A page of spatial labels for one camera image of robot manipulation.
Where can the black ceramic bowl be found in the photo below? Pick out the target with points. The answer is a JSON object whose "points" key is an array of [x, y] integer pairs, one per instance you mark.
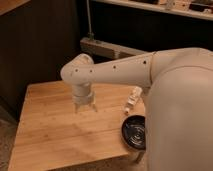
{"points": [[133, 132]]}

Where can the small clear bottle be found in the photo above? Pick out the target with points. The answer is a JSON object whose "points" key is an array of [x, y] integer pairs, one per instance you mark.
{"points": [[132, 99]]}

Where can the wooden beam rail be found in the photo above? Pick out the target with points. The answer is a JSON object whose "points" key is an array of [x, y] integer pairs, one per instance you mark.
{"points": [[108, 50]]}

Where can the wooden table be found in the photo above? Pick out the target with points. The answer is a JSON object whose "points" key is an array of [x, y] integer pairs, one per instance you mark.
{"points": [[51, 136]]}

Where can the metal vertical pole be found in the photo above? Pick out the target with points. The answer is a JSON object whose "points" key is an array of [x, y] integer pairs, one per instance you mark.
{"points": [[90, 31]]}

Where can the wooden shelf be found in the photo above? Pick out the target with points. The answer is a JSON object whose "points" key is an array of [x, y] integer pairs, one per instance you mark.
{"points": [[169, 9]]}

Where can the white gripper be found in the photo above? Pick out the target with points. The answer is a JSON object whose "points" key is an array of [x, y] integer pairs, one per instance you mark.
{"points": [[83, 95]]}

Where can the metal table leg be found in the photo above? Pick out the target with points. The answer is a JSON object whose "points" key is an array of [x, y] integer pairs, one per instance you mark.
{"points": [[139, 157]]}

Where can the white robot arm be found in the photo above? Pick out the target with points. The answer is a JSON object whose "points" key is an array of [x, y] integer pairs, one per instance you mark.
{"points": [[179, 101]]}

